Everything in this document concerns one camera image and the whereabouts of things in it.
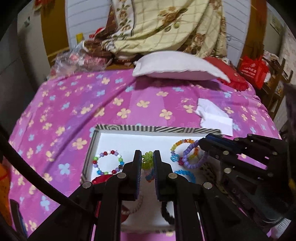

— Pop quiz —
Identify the black chair back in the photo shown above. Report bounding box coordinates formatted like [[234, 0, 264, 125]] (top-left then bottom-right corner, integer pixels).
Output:
[[10, 199, 28, 240]]

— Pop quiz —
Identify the orange crystal bead bracelet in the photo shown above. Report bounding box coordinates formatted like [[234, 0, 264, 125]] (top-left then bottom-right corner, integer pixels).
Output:
[[170, 138, 200, 166]]

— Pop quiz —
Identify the orange plastic basket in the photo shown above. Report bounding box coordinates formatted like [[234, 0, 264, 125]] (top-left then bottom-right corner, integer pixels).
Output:
[[0, 164, 12, 226]]

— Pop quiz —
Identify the wooden chair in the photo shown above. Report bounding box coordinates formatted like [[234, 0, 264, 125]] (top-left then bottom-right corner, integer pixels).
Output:
[[258, 57, 293, 120]]

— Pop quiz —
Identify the cream floral quilt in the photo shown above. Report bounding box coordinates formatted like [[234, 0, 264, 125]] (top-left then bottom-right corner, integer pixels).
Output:
[[84, 0, 227, 58]]

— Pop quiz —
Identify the green crystal bead bracelet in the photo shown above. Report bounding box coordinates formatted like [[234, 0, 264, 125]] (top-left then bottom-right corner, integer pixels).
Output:
[[141, 151, 155, 170]]

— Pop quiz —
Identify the red satin bow clip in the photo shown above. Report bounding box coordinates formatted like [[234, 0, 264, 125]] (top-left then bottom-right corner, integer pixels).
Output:
[[92, 174, 118, 217]]

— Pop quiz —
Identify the red shopping bag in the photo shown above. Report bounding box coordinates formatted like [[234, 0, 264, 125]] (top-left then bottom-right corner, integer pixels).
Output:
[[238, 55, 269, 90]]

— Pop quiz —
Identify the silver braided bangle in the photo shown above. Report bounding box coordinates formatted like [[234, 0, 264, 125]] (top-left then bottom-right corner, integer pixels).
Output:
[[121, 194, 144, 215]]

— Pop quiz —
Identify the white pillow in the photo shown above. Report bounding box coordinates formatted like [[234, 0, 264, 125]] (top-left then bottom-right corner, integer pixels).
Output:
[[132, 51, 230, 83]]

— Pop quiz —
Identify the pink floral bedspread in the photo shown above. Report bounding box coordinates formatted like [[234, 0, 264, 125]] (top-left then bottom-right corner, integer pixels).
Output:
[[7, 69, 282, 241]]

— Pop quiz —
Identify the white folded paper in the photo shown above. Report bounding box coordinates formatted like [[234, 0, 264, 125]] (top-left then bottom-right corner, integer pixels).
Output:
[[195, 98, 233, 137]]

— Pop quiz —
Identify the striped white tray box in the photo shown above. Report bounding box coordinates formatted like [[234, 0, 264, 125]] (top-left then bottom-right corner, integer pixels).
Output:
[[80, 125, 221, 233]]

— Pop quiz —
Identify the blue star bead bracelet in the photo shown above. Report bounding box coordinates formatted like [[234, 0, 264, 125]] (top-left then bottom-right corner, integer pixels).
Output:
[[145, 169, 197, 184]]

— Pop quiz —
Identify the red fringed cushion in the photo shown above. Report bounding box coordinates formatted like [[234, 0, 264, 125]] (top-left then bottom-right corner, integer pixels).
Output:
[[204, 56, 249, 91]]

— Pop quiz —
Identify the black scrunchie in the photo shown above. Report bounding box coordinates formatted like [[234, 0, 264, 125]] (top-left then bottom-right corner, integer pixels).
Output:
[[161, 201, 175, 225]]

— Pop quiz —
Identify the multicolour round bead bracelet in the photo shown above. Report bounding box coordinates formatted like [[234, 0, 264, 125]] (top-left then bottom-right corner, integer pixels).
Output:
[[92, 150, 125, 176]]

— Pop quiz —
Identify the clear plastic bag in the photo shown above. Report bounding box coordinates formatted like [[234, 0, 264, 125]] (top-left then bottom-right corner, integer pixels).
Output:
[[47, 40, 112, 80]]

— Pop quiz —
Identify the purple bead bracelet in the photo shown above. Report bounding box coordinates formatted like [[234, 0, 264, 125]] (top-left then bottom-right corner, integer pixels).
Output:
[[181, 139, 209, 170]]

